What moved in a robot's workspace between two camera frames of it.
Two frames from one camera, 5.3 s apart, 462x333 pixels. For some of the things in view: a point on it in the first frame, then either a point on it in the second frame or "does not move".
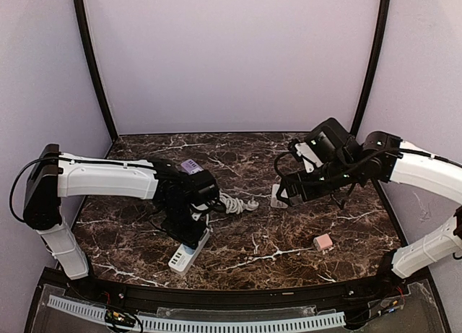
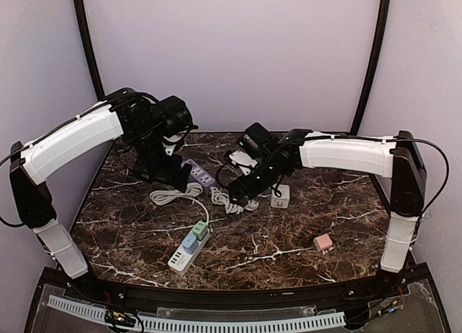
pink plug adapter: [323, 243] does not move
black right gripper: [286, 187] → [242, 190]
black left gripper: [195, 235] → [159, 173]
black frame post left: [89, 47] does not move
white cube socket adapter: [275, 201] does not move
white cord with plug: [236, 206] does not move
